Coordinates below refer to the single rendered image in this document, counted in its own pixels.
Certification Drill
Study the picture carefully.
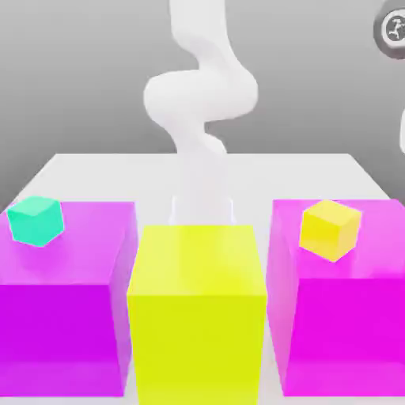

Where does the small yellow cube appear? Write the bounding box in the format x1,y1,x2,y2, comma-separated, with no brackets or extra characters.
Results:
298,199,363,264

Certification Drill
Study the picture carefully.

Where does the small teal cube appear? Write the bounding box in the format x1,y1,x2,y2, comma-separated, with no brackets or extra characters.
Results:
6,195,66,248

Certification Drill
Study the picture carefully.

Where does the large yellow box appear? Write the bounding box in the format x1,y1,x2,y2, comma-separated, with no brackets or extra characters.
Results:
126,223,269,405

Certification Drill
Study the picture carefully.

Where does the large purple box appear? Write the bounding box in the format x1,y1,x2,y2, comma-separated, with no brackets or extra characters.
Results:
0,201,139,399

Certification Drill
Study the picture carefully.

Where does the large magenta box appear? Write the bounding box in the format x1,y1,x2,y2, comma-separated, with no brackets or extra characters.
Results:
265,198,405,399

